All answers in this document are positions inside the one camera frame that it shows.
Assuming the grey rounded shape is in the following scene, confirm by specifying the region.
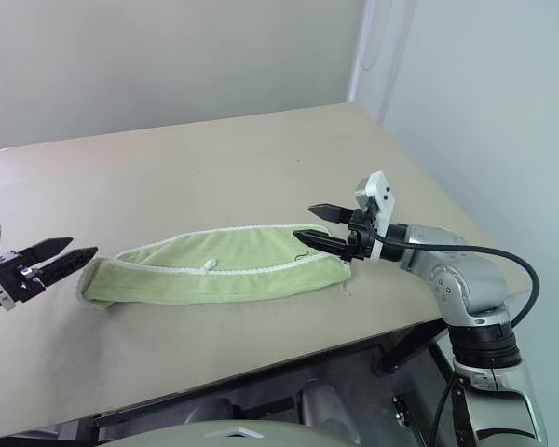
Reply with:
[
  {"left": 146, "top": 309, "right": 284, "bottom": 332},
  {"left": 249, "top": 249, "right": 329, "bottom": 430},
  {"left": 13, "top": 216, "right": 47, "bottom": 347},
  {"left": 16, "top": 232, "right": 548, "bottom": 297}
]
[{"left": 95, "top": 408, "right": 358, "bottom": 447}]

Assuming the green towel with white trim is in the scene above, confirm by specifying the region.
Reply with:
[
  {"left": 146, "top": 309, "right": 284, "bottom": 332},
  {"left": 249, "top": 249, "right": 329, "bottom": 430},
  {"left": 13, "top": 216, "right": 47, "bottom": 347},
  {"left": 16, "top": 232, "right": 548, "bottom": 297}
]
[{"left": 76, "top": 223, "right": 355, "bottom": 309}]

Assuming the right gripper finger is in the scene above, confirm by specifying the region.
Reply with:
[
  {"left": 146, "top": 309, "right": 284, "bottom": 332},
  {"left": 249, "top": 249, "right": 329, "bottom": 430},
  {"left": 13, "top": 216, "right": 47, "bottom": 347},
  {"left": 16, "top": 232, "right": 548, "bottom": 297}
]
[
  {"left": 292, "top": 228, "right": 351, "bottom": 258},
  {"left": 308, "top": 201, "right": 354, "bottom": 224}
]

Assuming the grey cylinder under table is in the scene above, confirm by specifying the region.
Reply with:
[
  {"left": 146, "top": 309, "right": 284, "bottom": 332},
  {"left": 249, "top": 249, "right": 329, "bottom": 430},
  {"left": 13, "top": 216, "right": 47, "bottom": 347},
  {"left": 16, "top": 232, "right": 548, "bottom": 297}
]
[{"left": 298, "top": 377, "right": 356, "bottom": 421}]

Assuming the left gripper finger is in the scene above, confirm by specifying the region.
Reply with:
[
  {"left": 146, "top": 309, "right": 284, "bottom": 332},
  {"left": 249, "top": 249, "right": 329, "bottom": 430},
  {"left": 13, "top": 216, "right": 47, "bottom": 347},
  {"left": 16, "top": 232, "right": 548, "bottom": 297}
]
[
  {"left": 36, "top": 246, "right": 100, "bottom": 287},
  {"left": 20, "top": 237, "right": 75, "bottom": 269}
]

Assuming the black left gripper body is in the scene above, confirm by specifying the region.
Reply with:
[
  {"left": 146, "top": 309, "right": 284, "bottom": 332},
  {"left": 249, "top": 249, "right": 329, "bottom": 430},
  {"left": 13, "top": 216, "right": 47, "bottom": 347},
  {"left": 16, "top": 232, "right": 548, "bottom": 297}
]
[{"left": 0, "top": 251, "right": 48, "bottom": 311}]

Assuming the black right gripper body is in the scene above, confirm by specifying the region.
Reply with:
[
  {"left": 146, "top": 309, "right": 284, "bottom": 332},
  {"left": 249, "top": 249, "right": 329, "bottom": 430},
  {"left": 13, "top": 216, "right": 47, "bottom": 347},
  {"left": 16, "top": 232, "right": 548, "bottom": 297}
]
[{"left": 340, "top": 207, "right": 378, "bottom": 263}]

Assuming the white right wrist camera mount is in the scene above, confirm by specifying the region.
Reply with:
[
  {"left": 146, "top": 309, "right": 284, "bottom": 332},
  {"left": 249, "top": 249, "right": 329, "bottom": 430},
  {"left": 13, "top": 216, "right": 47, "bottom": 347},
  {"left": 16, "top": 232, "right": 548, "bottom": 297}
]
[{"left": 353, "top": 170, "right": 398, "bottom": 261}]

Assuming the black diagonal table brace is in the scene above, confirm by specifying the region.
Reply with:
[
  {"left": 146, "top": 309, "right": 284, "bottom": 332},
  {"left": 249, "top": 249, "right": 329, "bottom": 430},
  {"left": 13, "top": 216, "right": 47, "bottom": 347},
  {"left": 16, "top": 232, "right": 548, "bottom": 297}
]
[{"left": 371, "top": 319, "right": 449, "bottom": 376}]

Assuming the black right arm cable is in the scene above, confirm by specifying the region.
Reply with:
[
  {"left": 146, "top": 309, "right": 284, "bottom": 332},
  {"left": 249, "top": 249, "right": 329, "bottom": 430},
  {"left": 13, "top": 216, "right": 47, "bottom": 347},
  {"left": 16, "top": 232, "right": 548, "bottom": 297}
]
[{"left": 376, "top": 234, "right": 541, "bottom": 447}]

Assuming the black table frame rail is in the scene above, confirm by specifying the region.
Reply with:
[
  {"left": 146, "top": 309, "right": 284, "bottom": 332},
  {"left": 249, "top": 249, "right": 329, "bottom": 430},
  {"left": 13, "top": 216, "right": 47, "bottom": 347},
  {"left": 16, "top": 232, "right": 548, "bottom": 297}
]
[{"left": 90, "top": 332, "right": 388, "bottom": 443}]

